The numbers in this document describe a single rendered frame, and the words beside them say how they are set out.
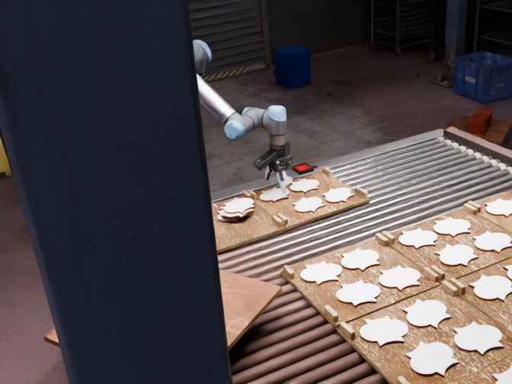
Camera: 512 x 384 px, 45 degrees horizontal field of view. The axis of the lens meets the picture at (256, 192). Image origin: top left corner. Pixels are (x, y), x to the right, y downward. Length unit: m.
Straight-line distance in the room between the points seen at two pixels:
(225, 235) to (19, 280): 2.09
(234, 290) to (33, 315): 2.12
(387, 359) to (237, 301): 0.46
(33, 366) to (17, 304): 0.61
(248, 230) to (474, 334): 0.96
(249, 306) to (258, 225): 0.67
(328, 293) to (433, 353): 0.41
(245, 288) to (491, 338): 0.73
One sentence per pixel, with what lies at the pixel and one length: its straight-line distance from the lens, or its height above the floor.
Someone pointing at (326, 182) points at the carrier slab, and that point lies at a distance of 2.79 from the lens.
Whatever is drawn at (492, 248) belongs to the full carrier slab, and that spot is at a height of 0.95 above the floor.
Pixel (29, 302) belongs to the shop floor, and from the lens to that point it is 4.02.
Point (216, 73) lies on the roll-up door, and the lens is 7.70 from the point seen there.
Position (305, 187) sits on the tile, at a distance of 2.72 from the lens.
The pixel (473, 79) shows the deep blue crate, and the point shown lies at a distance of 6.74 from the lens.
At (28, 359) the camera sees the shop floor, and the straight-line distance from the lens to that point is 3.59.
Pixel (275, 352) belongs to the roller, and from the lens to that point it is 1.90.
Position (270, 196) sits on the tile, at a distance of 2.67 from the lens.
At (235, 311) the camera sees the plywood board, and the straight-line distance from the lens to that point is 1.85.
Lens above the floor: 2.16
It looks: 27 degrees down
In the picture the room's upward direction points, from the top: 4 degrees counter-clockwise
